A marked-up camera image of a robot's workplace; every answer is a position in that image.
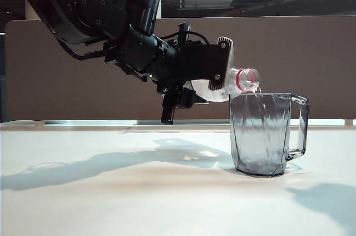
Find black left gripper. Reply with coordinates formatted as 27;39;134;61
175;23;234;92

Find clear red-label water bottle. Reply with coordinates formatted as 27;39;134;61
191;67;262;104

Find brown desk partition screen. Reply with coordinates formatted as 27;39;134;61
4;17;356;122

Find thin black camera cable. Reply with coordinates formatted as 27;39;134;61
154;31;211;45

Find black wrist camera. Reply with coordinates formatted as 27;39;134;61
160;85;195;125

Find grey transparent handled cup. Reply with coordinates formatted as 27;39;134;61
229;92;311;177

